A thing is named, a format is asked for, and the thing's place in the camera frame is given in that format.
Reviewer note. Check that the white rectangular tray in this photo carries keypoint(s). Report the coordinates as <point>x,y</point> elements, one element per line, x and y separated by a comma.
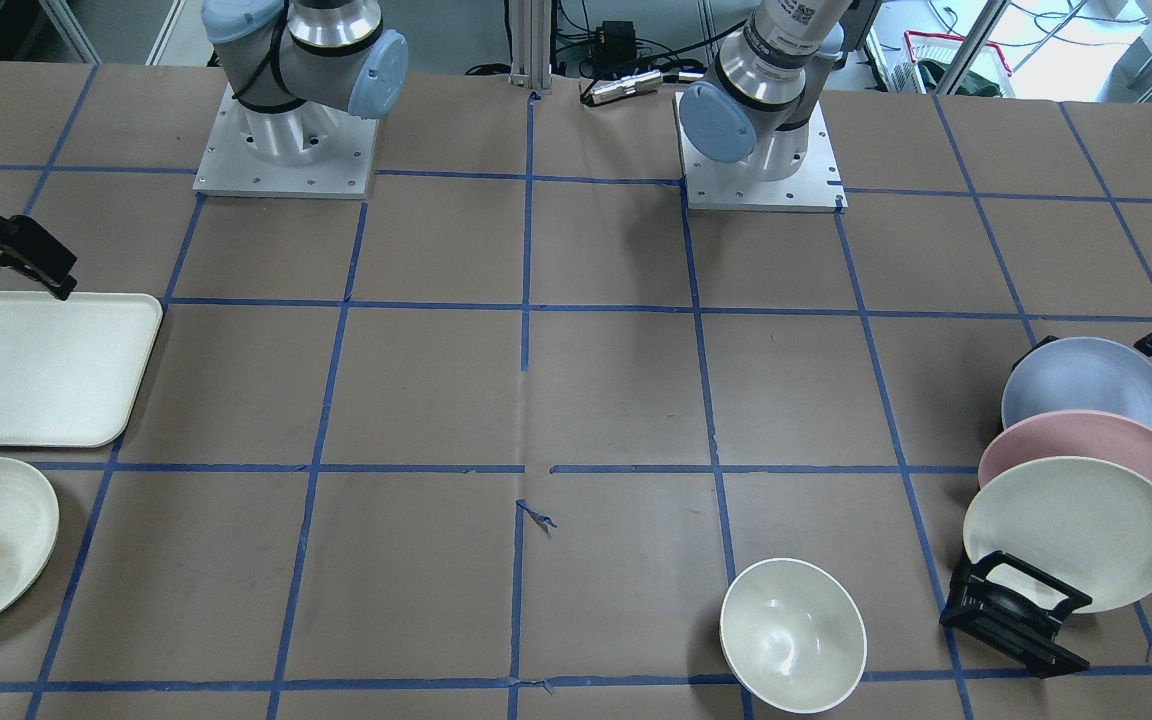
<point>70,371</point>

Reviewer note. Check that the aluminium frame post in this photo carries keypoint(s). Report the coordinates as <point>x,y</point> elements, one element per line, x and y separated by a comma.
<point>530,29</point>

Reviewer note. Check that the black dish rack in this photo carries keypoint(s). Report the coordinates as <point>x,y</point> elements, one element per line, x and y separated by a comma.
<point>1010,623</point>

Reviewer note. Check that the cream bowl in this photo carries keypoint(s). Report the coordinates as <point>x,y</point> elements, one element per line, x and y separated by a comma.
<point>793,636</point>

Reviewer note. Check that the pink plate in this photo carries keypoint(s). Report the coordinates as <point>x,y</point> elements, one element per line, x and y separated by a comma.
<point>1076,433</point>

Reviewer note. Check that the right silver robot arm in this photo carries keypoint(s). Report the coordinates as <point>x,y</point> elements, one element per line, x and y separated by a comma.
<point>308,82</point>

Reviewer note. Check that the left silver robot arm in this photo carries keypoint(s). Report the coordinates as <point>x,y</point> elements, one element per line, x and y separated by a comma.
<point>766,80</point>

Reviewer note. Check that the cream plate in rack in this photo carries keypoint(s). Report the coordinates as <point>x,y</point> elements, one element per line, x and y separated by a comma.
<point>1086,522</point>

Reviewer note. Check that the blue plate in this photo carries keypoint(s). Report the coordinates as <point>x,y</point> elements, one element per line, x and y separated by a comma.
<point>1078,373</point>

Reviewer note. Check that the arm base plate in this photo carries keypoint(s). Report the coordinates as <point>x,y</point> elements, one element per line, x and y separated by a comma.
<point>794,171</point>
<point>311,152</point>

